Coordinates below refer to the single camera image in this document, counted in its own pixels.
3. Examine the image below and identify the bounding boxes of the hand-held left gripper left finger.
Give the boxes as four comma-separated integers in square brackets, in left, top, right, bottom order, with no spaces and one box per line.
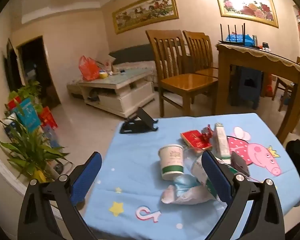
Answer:
[18,151,102,240]

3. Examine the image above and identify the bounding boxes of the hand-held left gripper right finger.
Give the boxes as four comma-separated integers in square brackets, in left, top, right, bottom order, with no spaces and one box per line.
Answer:
[201,151,286,240]

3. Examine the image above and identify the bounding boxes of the clear plastic bottle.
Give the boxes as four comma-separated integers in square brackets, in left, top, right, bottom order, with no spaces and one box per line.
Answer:
[184,147,230,205]

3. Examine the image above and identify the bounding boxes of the blue and white wrapper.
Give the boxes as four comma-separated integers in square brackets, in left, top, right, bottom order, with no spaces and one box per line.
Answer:
[161,174,217,205]

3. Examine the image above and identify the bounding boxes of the white and green paper cup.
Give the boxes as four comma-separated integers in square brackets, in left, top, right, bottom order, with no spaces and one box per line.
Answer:
[158,144,185,181]

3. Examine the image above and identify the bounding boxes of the white and green carton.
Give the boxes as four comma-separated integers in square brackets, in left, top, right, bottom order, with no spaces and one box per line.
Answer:
[214,123,232,164]

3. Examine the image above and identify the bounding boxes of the red cigarette pack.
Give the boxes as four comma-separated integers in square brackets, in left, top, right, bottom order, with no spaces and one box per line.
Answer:
[180,129,212,153]

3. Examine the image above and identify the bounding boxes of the red crumpled candy wrapper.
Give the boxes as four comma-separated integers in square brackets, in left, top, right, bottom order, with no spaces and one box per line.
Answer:
[201,124,214,140]

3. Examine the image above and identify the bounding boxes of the blue cartoon printed tablecloth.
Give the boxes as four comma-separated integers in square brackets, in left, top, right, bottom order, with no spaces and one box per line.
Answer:
[84,112,300,240]

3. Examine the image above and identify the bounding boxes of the green leafy potted plant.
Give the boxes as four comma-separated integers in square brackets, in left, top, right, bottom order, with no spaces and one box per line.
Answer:
[0,80,73,183]

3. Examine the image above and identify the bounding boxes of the red gift box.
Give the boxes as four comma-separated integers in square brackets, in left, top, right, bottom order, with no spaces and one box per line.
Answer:
[39,106,58,130]

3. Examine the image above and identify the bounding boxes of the black folding phone stand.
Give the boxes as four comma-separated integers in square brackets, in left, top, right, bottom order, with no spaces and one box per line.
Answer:
[119,107,158,134]

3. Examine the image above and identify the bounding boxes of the blue gift box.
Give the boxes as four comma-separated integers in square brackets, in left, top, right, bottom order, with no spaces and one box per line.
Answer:
[11,98,42,133]

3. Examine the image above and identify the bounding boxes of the white coffee table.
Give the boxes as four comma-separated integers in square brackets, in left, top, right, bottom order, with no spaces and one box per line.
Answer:
[78,69,156,118]

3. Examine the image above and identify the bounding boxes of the dark blue plastic stool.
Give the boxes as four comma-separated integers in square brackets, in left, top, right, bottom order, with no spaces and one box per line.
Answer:
[230,66,262,109]

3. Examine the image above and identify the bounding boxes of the wooden dining table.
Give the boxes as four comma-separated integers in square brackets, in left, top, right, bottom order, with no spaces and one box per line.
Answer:
[216,42,300,143]

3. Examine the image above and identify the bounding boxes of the red bag under table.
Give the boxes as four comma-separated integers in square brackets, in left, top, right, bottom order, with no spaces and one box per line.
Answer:
[264,74,275,98]

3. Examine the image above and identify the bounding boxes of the red plastic bag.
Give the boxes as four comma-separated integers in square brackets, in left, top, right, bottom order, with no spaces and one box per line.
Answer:
[79,56,101,81]

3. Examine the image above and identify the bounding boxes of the beige printed bag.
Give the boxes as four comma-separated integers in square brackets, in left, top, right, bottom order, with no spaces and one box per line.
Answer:
[96,55,116,72]

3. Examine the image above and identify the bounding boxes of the sofa with grey backrest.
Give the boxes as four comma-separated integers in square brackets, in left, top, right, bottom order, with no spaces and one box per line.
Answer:
[109,44,163,84]

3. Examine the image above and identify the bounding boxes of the lace-edged table cover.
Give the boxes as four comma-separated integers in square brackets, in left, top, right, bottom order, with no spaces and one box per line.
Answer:
[216,42,300,80]

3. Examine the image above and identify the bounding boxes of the black flat television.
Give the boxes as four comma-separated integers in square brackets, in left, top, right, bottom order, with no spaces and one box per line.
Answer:
[5,38,22,93]

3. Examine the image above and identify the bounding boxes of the black router with antennas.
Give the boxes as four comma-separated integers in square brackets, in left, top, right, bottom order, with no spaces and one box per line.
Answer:
[219,23,253,47]

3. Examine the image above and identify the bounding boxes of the blue plastic bag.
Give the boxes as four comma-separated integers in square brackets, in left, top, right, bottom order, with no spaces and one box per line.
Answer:
[226,34,254,46]

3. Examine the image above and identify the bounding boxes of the gold framed flower painting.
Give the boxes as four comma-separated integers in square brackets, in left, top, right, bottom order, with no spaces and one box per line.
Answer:
[213,0,279,28]

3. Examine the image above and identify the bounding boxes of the gold framed horse painting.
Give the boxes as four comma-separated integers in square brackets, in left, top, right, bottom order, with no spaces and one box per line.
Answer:
[112,0,179,35]

